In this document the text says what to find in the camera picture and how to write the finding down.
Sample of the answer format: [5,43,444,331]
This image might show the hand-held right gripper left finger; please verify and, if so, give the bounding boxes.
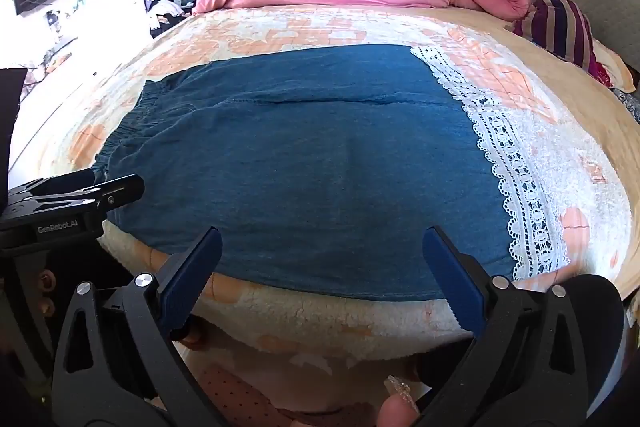
[51,227,231,427]

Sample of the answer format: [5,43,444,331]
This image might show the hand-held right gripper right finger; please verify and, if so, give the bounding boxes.
[422,227,601,427]

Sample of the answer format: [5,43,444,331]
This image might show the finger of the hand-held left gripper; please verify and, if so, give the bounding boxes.
[7,169,98,198]
[22,174,146,220]

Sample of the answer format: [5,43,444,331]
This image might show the blue pants with lace trim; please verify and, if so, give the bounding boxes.
[92,44,571,303]

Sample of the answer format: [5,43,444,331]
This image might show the person's right hand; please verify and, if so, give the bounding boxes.
[377,374,421,427]

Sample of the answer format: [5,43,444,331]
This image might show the red perforated slipper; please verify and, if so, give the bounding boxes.
[197,364,281,427]

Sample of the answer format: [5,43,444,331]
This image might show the peach and white printed blanket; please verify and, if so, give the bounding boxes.
[10,4,640,373]

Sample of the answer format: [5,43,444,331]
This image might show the blue patterned cloth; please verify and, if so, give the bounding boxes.
[614,88,640,124]

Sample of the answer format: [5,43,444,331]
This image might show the floral pillow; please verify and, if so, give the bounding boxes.
[590,39,637,94]

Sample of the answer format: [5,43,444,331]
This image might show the striped pillow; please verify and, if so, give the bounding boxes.
[512,0,601,72]

